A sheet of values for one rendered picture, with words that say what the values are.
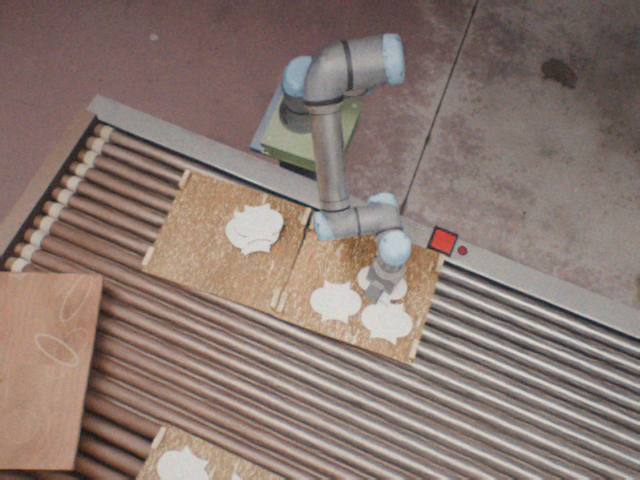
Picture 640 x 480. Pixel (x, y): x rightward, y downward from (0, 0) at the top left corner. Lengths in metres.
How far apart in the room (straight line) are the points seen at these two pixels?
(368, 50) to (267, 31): 2.04
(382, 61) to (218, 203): 0.73
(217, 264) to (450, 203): 1.47
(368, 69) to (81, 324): 0.99
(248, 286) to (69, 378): 0.53
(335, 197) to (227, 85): 1.84
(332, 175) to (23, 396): 0.96
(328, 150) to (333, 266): 0.46
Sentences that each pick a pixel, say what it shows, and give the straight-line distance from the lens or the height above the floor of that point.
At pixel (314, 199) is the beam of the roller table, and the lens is 2.03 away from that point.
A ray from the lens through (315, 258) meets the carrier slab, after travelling 1.94.
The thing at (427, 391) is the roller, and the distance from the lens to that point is 1.89.
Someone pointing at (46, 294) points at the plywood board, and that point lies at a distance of 1.92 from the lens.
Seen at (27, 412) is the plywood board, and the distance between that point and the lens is 1.86.
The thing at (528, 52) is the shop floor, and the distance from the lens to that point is 3.67.
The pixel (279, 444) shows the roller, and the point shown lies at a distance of 1.84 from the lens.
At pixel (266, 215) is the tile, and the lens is 1.94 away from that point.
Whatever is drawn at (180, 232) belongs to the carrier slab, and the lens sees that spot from 2.00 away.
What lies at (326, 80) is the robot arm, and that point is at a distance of 1.54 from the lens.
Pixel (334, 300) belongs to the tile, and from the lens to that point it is 1.89.
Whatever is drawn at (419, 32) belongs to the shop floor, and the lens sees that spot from 3.61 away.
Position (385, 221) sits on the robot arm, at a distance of 1.66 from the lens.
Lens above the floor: 2.75
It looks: 68 degrees down
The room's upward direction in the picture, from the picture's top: 3 degrees clockwise
